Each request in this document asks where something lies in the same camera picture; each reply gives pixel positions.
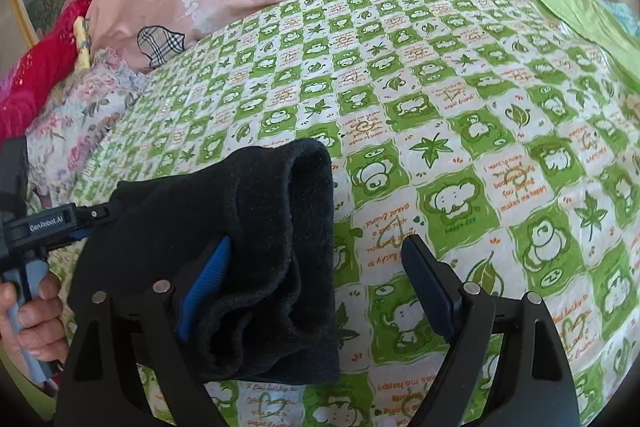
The floral ruffled pillow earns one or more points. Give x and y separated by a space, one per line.
80 112

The black pants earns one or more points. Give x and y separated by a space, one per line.
270 257

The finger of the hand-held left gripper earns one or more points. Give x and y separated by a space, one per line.
100 211
75 238

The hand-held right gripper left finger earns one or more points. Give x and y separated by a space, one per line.
212 272

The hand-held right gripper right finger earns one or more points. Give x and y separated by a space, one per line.
430 288

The green checked cartoon bedsheet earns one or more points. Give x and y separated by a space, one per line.
450 117

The plain green cloth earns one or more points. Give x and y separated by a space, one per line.
575 7

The red sequined cloth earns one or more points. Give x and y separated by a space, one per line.
35 82

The light teal cloth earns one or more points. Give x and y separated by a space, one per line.
620 17

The person's left hand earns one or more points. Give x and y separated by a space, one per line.
42 322

